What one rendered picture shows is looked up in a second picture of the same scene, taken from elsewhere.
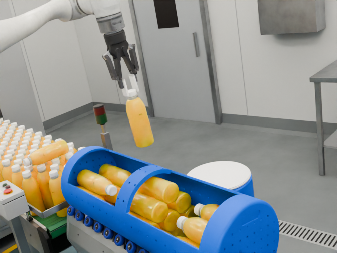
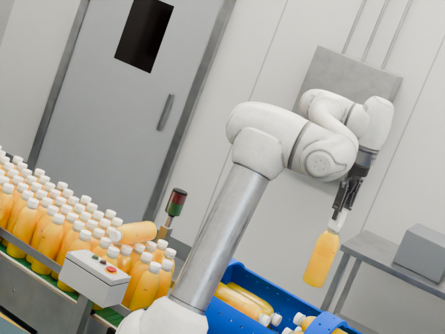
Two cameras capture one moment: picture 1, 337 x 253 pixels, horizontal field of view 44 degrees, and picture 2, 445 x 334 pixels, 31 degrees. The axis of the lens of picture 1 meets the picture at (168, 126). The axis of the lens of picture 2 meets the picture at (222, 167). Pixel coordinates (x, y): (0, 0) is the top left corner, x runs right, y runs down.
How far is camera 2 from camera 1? 1.69 m
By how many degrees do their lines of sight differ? 25
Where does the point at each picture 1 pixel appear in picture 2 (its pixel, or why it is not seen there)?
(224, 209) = not seen: outside the picture
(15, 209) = (114, 296)
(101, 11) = (371, 142)
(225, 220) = not seen: outside the picture
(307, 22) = not seen: hidden behind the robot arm
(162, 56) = (97, 99)
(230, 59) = (206, 158)
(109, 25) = (368, 159)
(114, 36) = (363, 169)
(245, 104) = (197, 230)
